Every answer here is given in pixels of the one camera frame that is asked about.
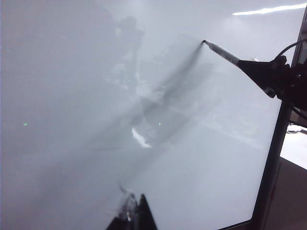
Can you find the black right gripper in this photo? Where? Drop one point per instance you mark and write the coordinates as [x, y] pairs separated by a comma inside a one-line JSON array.
[[292, 83]]

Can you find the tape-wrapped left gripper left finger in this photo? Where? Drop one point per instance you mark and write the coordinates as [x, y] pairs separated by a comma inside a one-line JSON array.
[[124, 215]]

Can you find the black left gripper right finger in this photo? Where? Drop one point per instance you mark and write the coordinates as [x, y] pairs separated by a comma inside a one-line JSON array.
[[146, 215]]

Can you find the white marker pen black tip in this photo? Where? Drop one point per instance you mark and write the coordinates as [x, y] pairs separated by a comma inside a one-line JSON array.
[[223, 52]]

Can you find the white table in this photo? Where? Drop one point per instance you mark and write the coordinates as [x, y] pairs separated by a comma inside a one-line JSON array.
[[296, 146]]

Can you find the white whiteboard with black frame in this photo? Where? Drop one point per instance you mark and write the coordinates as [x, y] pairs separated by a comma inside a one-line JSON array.
[[72, 95]]

